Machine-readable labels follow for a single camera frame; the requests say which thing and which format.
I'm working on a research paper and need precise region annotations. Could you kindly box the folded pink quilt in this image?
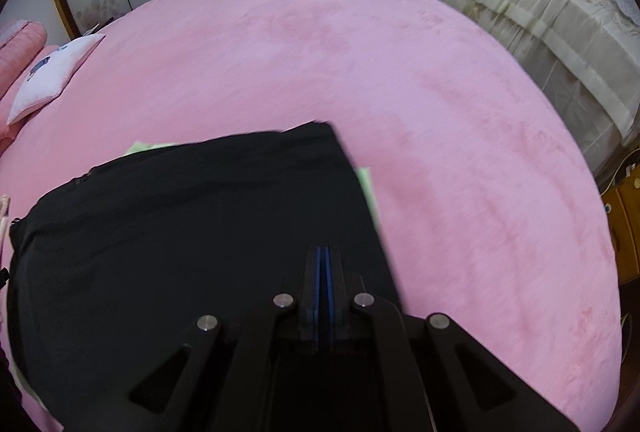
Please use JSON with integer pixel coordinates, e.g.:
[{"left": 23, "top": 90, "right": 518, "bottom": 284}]
[{"left": 0, "top": 20, "right": 48, "bottom": 150}]

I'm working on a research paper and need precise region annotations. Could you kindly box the beige lace furniture cover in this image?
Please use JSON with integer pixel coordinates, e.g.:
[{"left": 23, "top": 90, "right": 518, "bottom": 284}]
[{"left": 441, "top": 0, "right": 639, "bottom": 174}]

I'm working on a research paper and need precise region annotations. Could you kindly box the pink plush bed cover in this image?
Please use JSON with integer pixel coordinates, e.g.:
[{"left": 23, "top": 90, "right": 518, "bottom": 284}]
[{"left": 1, "top": 0, "right": 622, "bottom": 431}]

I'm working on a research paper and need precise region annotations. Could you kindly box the white square pillow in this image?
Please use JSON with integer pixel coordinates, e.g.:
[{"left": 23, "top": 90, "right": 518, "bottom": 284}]
[{"left": 6, "top": 33, "right": 105, "bottom": 126}]

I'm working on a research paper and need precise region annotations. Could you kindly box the green and black hooded jacket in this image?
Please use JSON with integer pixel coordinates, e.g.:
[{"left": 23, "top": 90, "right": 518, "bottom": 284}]
[{"left": 1, "top": 122, "right": 399, "bottom": 423}]

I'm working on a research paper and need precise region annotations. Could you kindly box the folded white blanket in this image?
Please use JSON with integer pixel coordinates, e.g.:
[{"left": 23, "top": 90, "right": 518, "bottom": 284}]
[{"left": 0, "top": 195, "right": 11, "bottom": 258}]

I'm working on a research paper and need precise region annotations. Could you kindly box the wooden drawer cabinet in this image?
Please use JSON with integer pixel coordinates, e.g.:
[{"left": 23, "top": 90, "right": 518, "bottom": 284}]
[{"left": 601, "top": 166, "right": 640, "bottom": 285}]

